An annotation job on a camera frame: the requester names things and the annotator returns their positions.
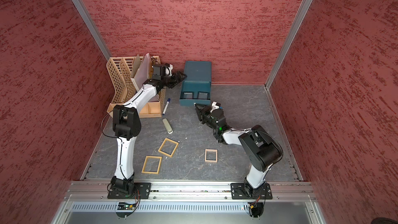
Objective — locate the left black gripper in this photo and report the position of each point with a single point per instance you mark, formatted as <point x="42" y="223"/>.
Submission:
<point x="176" y="81"/>

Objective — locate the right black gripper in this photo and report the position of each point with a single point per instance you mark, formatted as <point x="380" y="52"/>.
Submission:
<point x="200" y="115"/>

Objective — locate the teal three-drawer cabinet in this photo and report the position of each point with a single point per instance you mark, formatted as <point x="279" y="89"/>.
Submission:
<point x="196" y="87"/>

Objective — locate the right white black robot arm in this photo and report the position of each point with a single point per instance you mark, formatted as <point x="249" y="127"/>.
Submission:
<point x="262" y="150"/>

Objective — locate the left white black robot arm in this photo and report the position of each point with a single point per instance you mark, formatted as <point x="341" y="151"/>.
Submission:
<point x="127" y="126"/>

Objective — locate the blue white marker pen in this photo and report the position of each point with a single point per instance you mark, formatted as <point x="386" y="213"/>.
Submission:
<point x="166" y="106"/>

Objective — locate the purple paper folder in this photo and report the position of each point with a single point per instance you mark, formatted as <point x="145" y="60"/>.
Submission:
<point x="143" y="72"/>

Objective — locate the beige whiteboard eraser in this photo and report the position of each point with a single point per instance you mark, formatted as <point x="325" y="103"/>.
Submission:
<point x="167" y="126"/>

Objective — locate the brown cardboard sheet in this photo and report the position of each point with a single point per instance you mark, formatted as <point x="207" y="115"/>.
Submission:
<point x="136" y="63"/>

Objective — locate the beige lattice file organizer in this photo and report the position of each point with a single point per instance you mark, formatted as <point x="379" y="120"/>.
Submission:
<point x="119" y="69"/>

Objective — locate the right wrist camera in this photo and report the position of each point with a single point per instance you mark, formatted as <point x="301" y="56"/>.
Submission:
<point x="215" y="106"/>

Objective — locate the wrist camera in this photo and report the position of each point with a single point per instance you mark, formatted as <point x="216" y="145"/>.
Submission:
<point x="215" y="106"/>
<point x="161" y="71"/>

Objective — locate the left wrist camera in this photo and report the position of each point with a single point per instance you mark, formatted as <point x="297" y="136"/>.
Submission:
<point x="161" y="71"/>

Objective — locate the small wooden frame box centre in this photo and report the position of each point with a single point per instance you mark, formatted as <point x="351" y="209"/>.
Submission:
<point x="211" y="155"/>

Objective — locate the large wooden frame box tilted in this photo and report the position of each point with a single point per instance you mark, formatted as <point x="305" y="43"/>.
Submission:
<point x="168" y="147"/>

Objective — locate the large wooden frame box front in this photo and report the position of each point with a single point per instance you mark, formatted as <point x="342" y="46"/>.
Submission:
<point x="152" y="165"/>

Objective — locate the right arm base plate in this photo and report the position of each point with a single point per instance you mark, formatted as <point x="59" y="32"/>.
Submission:
<point x="252" y="191"/>

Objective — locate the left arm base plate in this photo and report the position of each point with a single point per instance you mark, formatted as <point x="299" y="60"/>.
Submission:
<point x="125" y="191"/>

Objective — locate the aluminium front rail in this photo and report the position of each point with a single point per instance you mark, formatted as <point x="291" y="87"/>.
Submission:
<point x="195" y="191"/>

